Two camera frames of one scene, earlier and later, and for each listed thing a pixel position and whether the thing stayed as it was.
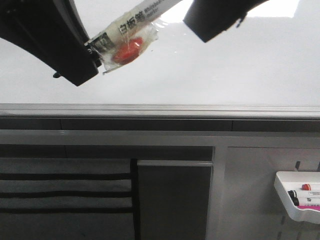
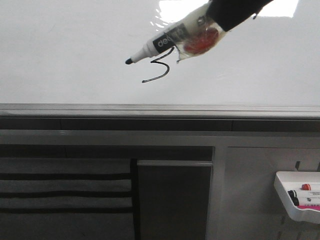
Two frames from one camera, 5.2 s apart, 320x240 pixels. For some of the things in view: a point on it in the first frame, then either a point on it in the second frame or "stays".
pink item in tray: [308, 207] stays
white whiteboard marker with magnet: [120, 42] → [197, 34]
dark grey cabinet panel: [173, 197] stays
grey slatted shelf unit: [60, 198] stays
